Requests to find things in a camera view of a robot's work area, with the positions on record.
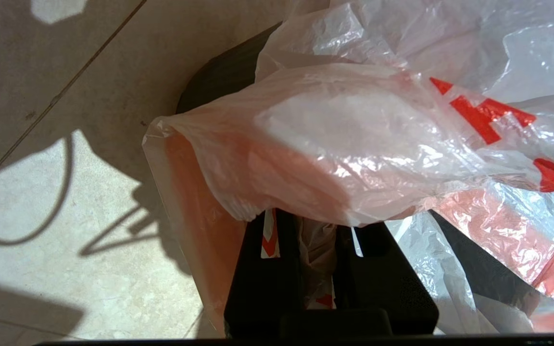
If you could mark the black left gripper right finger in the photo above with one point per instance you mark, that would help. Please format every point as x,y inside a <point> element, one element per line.
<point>383,288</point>

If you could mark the white red bin liner bag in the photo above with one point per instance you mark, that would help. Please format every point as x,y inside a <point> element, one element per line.
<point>354,134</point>

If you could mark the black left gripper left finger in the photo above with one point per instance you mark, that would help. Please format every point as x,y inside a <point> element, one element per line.
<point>262,293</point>

